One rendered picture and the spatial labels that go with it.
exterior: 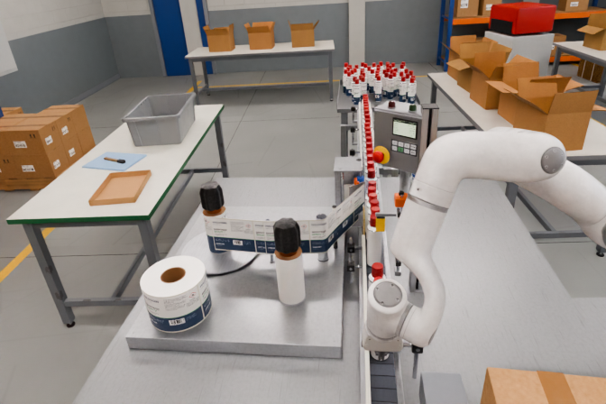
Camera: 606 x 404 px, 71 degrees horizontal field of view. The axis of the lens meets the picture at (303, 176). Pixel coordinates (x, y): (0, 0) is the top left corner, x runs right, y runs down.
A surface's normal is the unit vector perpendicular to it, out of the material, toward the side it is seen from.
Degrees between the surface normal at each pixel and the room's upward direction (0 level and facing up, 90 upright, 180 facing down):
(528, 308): 0
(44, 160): 90
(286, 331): 0
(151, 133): 95
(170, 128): 95
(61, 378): 0
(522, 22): 90
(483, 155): 69
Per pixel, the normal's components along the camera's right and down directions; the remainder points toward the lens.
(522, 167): -0.49, 0.29
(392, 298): -0.07, -0.67
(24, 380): -0.06, -0.90
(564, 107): 0.07, 0.59
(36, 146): -0.07, 0.45
